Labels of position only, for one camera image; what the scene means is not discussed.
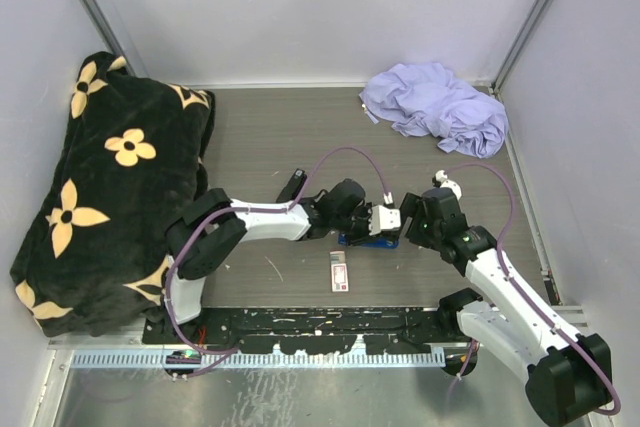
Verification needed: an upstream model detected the blue stapler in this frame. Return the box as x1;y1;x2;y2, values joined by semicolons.
338;233;399;249

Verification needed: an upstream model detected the black stapler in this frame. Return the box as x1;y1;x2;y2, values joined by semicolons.
276;168;307;203

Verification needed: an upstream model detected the red white staple box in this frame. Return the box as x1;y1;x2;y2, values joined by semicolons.
329;251;349;293

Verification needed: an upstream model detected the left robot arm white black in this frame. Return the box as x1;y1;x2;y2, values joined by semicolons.
164;170;386;343

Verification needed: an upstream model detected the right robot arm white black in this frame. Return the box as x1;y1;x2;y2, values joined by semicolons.
400;187;619;426

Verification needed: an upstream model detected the lavender crumpled cloth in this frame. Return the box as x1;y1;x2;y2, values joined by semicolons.
359;62;509;159

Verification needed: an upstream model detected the black floral blanket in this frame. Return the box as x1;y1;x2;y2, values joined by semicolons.
10;52;215;338

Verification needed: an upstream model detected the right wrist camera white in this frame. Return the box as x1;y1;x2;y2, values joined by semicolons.
432;170;462;200

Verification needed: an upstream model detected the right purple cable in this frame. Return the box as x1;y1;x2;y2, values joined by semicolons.
447;162;622;416

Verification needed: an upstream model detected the white cable duct strip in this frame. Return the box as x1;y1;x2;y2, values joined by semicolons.
71;348;446;370

